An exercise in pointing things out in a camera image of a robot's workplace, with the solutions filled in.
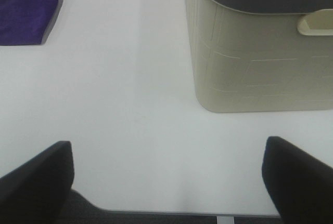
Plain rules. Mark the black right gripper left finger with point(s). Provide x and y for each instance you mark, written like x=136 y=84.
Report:
x=36 y=191

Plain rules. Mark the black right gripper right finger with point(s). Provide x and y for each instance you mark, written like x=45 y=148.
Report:
x=299 y=185

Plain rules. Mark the purple towel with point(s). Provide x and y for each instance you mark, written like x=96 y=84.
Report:
x=24 y=22

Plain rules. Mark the beige basket with grey rim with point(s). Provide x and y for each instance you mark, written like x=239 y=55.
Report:
x=261 y=55

